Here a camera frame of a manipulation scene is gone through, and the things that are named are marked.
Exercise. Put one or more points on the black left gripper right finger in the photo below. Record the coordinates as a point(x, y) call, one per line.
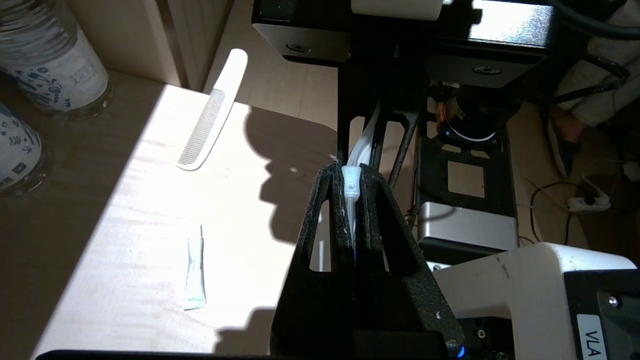
point(400, 310)

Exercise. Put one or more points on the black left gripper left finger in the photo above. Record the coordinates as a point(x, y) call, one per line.
point(320, 310)

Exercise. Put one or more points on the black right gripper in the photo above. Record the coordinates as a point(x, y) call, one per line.
point(310, 35)

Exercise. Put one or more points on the white bag with horse print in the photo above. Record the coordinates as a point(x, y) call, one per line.
point(351, 182)

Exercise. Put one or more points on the black robot base chassis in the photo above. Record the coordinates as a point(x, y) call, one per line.
point(435, 165)

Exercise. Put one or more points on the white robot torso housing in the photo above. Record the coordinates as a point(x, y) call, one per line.
point(525, 295)

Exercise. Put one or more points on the small white toothpaste tube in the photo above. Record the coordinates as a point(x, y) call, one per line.
point(195, 270)

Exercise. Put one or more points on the white plastic comb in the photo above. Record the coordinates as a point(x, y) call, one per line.
point(210, 115)

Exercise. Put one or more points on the dark sneaker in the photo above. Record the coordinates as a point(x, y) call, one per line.
point(565, 150)

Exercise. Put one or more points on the white floor power strip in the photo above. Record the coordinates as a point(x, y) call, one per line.
point(590, 202)

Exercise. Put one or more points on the person leg light trousers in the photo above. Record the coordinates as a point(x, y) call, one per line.
point(610, 75)

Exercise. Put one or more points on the small clear water bottle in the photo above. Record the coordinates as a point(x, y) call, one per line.
point(15, 145)
point(60, 65)

